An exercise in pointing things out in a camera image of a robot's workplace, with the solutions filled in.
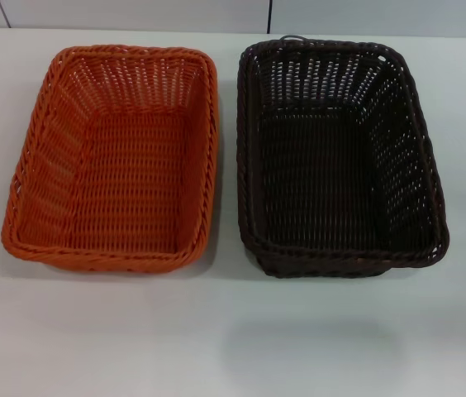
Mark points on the dark brown woven basket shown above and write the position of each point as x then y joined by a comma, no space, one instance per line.
320,186

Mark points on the orange woven plastic basket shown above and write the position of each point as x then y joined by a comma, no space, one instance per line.
134,186

